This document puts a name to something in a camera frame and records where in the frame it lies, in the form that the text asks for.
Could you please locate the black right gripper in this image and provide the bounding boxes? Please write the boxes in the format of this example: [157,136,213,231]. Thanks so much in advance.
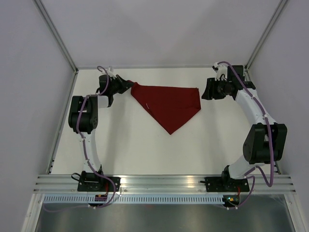
[201,77,231,100]

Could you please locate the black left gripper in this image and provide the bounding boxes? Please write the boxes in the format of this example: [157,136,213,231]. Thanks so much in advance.
[110,75,134,95]

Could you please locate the dark red cloth napkin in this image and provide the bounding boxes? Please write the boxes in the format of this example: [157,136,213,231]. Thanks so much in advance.
[131,83,201,135]

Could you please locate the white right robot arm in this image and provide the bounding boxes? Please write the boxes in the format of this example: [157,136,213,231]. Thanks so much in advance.
[201,61,288,191]

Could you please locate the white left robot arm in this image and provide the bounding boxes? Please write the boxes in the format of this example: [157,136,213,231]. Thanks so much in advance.
[68,74,133,191]

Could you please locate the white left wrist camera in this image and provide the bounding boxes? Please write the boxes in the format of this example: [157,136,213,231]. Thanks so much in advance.
[104,66,116,79]

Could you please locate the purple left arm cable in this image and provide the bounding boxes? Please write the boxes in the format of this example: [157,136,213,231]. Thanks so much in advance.
[43,66,121,213]

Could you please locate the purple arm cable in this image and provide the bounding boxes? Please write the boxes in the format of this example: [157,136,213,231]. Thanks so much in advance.
[43,66,121,213]
[217,60,276,211]

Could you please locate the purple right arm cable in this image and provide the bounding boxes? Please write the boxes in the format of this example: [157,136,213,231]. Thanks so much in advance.
[217,60,276,211]

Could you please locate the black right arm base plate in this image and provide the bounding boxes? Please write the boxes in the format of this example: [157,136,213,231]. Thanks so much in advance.
[200,176,250,193]

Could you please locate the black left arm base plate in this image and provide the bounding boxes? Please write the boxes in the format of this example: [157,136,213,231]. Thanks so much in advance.
[77,176,121,192]

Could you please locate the white slotted cable duct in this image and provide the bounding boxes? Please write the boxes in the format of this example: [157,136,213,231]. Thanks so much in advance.
[43,194,224,204]

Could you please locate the aluminium right frame post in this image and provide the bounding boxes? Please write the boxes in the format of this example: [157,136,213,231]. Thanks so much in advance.
[245,0,290,71]

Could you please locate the aluminium frame post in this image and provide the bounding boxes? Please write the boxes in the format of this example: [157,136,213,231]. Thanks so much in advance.
[32,0,78,73]
[245,0,290,71]

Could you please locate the aluminium left frame post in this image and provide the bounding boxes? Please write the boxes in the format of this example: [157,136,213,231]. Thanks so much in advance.
[32,0,78,73]

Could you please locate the aluminium front rail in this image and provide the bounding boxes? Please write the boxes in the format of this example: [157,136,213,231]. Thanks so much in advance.
[33,174,296,194]

